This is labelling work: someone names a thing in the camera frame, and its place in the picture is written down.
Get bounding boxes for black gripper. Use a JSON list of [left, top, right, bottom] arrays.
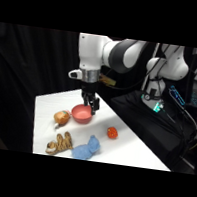
[[76, 79, 104, 117]]

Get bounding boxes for red ball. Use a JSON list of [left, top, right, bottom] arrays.
[[105, 126, 120, 140]]

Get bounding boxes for pink bowl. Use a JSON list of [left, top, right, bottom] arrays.
[[69, 103, 95, 126]]

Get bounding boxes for orange plush toy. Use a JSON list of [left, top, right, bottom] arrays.
[[51, 109, 72, 131]]

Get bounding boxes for blue plush toy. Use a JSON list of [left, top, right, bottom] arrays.
[[69, 132, 103, 163]]

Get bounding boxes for striped tiger plush toy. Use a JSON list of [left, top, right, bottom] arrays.
[[44, 128, 76, 159]]

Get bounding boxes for black robot stand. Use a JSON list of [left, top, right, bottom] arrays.
[[101, 86, 197, 176]]

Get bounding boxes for black curtain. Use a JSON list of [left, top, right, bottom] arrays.
[[0, 22, 152, 168]]

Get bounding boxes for blue lit device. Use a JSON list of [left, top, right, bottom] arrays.
[[166, 85, 189, 108]]

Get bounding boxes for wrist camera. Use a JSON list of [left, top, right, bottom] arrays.
[[67, 67, 84, 80]]

